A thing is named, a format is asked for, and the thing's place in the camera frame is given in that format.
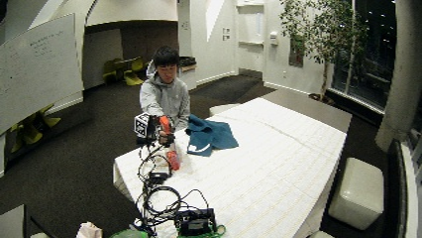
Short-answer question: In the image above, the orange trigger spray bottle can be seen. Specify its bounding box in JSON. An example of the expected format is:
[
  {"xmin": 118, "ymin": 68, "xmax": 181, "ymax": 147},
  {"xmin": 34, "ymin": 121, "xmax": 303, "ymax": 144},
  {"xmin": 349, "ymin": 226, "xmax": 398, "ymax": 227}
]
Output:
[{"xmin": 157, "ymin": 114, "xmax": 183, "ymax": 173}]

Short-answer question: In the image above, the white marker cube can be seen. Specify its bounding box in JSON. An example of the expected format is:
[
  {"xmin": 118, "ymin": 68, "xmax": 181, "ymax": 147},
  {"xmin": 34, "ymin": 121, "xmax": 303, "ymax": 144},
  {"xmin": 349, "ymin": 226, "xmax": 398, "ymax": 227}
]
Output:
[{"xmin": 133, "ymin": 112, "xmax": 155, "ymax": 139}]

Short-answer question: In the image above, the teal cloth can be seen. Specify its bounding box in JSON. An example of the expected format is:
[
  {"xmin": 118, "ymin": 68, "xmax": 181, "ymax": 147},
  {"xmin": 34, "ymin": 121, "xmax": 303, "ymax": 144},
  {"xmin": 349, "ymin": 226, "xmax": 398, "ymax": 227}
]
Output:
[{"xmin": 185, "ymin": 114, "xmax": 240, "ymax": 158}]

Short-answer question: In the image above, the small black adapter box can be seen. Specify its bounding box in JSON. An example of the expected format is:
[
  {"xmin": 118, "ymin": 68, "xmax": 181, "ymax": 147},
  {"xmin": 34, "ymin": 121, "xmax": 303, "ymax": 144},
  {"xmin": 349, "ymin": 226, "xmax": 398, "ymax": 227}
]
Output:
[{"xmin": 148, "ymin": 170, "xmax": 172, "ymax": 184}]

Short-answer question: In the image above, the the person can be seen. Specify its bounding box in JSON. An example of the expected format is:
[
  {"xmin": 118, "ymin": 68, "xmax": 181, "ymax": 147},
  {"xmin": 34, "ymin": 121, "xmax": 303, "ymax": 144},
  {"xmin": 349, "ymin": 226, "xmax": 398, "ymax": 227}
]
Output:
[{"xmin": 139, "ymin": 45, "xmax": 193, "ymax": 133}]

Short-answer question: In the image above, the yellow-green chair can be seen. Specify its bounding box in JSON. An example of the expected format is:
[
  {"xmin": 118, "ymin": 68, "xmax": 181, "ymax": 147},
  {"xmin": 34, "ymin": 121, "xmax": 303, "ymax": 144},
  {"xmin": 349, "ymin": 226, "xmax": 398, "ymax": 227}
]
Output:
[
  {"xmin": 10, "ymin": 113, "xmax": 46, "ymax": 146},
  {"xmin": 123, "ymin": 69, "xmax": 145, "ymax": 86},
  {"xmin": 39, "ymin": 104, "xmax": 64, "ymax": 129},
  {"xmin": 102, "ymin": 59, "xmax": 125, "ymax": 84}
]

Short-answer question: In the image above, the black bag on counter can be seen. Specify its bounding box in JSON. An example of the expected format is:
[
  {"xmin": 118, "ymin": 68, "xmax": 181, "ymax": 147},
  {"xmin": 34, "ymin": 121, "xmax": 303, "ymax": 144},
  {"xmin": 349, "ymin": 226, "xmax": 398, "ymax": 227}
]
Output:
[{"xmin": 179, "ymin": 56, "xmax": 199, "ymax": 67}]

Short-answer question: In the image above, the black electronics box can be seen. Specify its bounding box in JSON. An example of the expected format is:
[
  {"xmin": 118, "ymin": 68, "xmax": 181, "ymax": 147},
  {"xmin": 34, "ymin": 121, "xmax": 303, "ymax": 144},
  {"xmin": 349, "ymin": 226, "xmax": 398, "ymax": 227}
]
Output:
[{"xmin": 175, "ymin": 207, "xmax": 217, "ymax": 237}]

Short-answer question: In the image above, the green round container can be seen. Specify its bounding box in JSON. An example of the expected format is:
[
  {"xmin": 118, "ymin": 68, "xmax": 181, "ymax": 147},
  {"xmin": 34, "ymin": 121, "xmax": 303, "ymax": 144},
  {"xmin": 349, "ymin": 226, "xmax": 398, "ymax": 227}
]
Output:
[{"xmin": 110, "ymin": 229, "xmax": 151, "ymax": 238}]

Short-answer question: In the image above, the pink white crumpled bag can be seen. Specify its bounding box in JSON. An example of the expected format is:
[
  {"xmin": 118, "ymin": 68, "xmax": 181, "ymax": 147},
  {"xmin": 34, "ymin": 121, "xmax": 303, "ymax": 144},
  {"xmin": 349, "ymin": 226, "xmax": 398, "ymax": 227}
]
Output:
[{"xmin": 75, "ymin": 221, "xmax": 103, "ymax": 238}]

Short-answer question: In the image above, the grey table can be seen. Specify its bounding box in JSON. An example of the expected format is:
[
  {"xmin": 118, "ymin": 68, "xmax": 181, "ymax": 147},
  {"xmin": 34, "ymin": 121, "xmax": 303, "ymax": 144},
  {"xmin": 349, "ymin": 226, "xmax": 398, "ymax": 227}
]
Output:
[{"xmin": 260, "ymin": 88, "xmax": 353, "ymax": 134}]

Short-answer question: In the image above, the large whiteboard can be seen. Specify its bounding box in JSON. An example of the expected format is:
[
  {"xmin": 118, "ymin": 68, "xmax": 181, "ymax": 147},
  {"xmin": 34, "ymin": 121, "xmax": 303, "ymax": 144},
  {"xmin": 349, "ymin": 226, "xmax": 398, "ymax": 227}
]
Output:
[{"xmin": 0, "ymin": 13, "xmax": 84, "ymax": 135}]

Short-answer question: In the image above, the white cube stool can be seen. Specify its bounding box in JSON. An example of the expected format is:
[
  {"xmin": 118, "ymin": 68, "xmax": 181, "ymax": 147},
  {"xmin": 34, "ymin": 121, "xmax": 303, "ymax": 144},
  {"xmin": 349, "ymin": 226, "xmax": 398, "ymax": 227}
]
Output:
[{"xmin": 328, "ymin": 157, "xmax": 385, "ymax": 231}]

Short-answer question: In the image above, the indoor tree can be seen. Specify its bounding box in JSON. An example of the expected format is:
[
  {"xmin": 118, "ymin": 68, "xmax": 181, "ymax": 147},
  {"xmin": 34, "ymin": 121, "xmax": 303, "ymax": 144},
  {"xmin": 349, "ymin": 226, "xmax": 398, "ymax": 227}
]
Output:
[{"xmin": 279, "ymin": 0, "xmax": 369, "ymax": 100}]

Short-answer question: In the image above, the large window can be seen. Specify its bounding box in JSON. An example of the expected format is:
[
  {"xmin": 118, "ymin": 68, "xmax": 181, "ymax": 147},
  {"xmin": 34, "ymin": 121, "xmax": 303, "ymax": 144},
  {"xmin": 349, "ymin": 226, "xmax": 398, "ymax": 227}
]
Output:
[{"xmin": 331, "ymin": 0, "xmax": 398, "ymax": 111}]

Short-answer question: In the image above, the black curved panel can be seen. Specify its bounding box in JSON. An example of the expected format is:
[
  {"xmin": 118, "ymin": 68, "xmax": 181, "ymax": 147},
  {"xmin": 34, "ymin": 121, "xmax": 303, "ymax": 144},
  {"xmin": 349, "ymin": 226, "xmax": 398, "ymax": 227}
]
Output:
[{"xmin": 384, "ymin": 138, "xmax": 409, "ymax": 238}]

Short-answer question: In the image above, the black cable from glove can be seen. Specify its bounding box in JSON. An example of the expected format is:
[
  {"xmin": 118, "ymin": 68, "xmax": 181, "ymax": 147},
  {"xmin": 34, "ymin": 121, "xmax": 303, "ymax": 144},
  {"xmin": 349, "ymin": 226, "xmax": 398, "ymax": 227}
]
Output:
[{"xmin": 136, "ymin": 136, "xmax": 175, "ymax": 186}]

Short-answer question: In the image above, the coiled black cable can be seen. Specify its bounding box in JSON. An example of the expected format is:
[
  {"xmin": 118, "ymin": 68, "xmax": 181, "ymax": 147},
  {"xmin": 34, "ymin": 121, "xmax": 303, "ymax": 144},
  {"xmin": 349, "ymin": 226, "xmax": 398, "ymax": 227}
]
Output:
[{"xmin": 133, "ymin": 184, "xmax": 212, "ymax": 229}]

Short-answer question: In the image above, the dark framed wall picture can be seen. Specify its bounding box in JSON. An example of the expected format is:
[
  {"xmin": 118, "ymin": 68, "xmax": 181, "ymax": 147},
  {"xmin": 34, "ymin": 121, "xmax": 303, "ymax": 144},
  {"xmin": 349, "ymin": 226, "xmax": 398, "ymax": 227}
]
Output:
[{"xmin": 288, "ymin": 37, "xmax": 307, "ymax": 68}]

